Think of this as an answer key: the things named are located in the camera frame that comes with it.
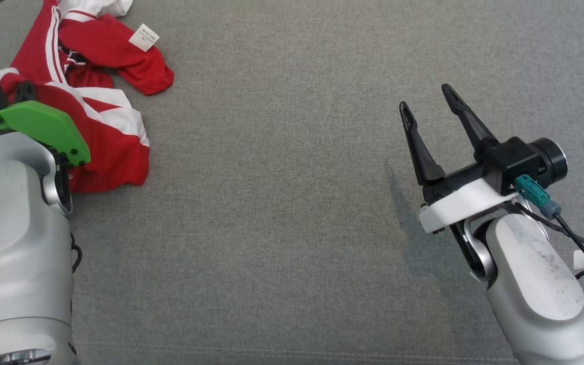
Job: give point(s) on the red white striped shorts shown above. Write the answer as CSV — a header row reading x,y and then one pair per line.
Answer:
x,y
114,152

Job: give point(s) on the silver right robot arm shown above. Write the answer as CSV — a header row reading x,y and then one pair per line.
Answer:
x,y
540,284

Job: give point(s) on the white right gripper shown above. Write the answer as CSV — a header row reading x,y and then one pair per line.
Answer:
x,y
467,200

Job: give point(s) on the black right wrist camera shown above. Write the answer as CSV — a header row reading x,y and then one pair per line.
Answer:
x,y
517,157

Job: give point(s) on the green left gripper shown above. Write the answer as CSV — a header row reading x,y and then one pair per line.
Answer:
x,y
38,124

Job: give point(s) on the grey fabric sofa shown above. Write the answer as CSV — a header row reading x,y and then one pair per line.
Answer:
x,y
292,203

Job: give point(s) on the teal right camera connector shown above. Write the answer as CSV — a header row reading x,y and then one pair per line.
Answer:
x,y
535,195

